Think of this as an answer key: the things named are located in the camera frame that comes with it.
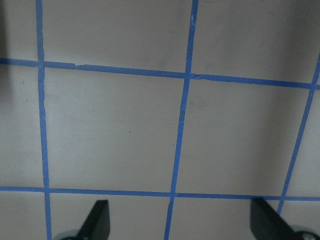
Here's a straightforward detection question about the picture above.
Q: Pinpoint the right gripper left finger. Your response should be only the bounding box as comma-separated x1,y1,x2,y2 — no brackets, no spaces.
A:
75,200,111,240

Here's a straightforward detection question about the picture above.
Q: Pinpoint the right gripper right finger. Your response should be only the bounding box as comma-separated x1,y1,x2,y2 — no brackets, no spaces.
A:
249,197,303,240

